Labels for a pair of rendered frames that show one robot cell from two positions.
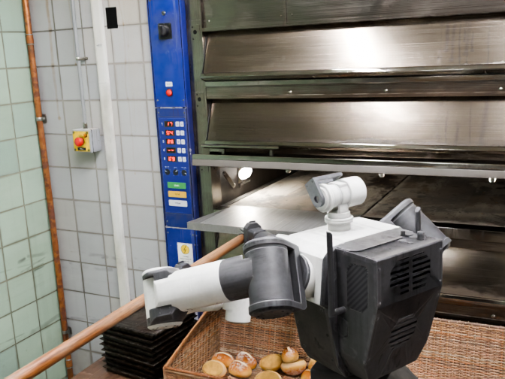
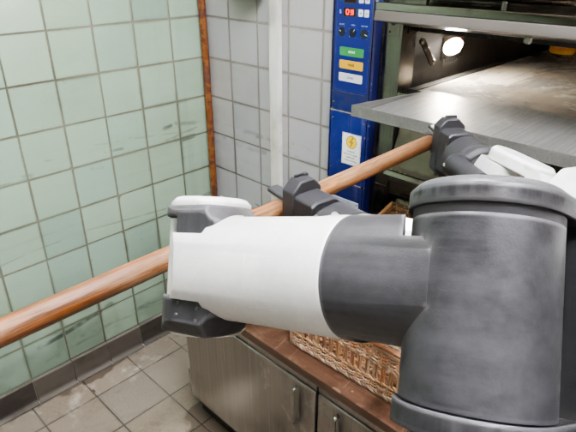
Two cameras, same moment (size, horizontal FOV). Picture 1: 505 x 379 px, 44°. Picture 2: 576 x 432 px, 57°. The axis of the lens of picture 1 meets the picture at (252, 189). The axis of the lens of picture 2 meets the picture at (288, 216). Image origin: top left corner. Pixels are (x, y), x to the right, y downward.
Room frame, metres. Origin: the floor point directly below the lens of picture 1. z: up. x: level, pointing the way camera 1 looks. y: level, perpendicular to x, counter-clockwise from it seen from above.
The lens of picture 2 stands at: (0.92, 0.01, 1.55)
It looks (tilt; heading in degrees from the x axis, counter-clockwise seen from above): 27 degrees down; 17
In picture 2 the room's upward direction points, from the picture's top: straight up
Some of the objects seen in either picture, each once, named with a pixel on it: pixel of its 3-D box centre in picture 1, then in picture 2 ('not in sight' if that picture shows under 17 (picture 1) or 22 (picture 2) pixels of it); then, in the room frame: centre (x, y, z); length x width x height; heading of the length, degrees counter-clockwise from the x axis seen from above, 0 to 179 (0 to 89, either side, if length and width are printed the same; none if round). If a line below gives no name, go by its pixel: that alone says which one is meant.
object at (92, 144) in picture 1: (86, 140); not in sight; (2.74, 0.72, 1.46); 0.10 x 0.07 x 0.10; 63
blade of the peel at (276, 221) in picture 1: (275, 218); (489, 117); (2.26, -0.08, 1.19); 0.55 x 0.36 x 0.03; 63
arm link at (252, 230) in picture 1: (259, 243); (457, 155); (1.95, -0.01, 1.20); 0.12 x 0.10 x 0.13; 28
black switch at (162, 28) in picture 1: (161, 25); not in sight; (2.53, 0.32, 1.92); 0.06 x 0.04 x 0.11; 63
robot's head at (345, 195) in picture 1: (340, 198); not in sight; (1.37, -0.20, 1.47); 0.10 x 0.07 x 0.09; 125
